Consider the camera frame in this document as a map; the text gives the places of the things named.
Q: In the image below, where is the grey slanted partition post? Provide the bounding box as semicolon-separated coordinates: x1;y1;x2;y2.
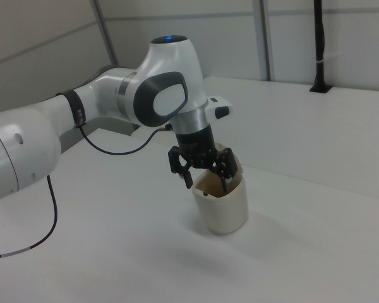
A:
88;0;119;68

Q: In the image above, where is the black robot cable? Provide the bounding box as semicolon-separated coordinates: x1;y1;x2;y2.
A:
0;123;174;260

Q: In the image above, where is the small white trash can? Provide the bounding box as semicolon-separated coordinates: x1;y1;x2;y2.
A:
191;142;250;235

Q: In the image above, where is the black pole with base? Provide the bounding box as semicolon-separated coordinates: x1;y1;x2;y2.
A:
309;0;333;94

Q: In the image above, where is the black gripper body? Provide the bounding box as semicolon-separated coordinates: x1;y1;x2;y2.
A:
174;123;216;162

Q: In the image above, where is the grey upright partition post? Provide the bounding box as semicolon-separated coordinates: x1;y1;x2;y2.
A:
258;0;276;82

